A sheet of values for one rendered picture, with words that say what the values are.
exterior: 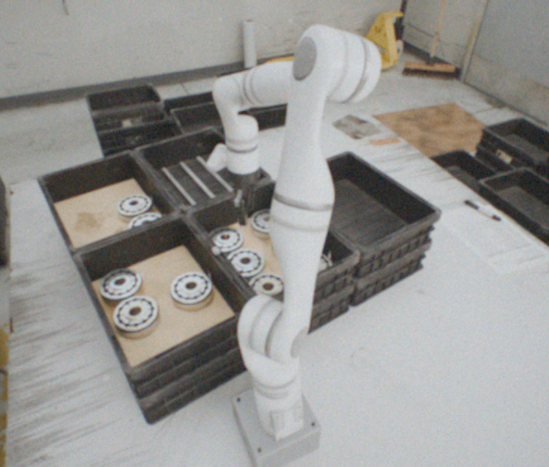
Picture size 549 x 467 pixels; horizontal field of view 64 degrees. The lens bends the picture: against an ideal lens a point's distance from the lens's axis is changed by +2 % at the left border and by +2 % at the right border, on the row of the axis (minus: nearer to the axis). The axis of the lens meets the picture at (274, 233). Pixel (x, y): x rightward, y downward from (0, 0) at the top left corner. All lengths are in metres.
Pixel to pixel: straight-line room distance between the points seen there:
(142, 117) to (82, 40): 1.69
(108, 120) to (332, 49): 2.15
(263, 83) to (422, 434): 0.82
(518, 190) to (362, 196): 1.23
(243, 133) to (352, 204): 0.60
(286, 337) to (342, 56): 0.41
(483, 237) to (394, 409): 0.73
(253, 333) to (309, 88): 0.38
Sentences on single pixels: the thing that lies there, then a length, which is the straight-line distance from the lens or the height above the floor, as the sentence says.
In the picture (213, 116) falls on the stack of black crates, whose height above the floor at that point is 0.52.
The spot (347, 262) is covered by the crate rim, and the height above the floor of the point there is 0.93.
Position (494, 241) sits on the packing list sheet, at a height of 0.70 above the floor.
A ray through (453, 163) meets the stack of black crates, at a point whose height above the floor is 0.29.
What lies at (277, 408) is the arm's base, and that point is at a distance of 0.88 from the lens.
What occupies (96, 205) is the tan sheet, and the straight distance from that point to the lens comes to 1.50.
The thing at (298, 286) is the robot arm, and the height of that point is 1.18.
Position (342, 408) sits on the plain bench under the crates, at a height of 0.70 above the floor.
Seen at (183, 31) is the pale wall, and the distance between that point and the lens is 4.38.
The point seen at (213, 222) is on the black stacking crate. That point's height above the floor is 0.86.
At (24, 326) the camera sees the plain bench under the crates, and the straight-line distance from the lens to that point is 1.40.
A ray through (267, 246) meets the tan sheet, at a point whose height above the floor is 0.83.
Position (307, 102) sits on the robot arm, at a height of 1.43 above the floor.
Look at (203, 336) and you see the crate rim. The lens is 0.94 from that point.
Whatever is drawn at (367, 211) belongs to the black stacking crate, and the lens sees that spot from 1.40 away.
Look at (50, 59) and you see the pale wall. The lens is 4.31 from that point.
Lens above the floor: 1.68
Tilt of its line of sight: 41 degrees down
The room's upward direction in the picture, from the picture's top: straight up
